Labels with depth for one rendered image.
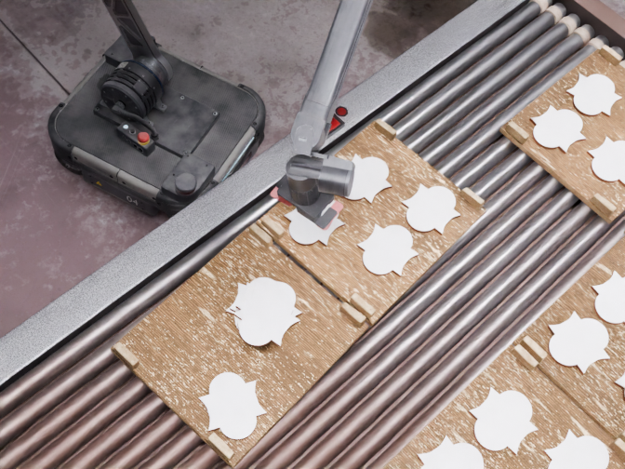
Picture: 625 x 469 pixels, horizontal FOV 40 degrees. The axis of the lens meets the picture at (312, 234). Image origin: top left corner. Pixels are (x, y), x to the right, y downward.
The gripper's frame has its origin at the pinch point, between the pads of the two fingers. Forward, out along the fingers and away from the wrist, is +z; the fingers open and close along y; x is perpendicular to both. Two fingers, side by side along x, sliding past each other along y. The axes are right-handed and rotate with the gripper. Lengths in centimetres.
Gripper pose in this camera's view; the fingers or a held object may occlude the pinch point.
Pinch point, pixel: (309, 214)
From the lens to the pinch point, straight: 180.1
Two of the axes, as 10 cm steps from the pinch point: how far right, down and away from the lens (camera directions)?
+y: 7.9, 5.2, -3.2
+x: 6.1, -7.3, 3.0
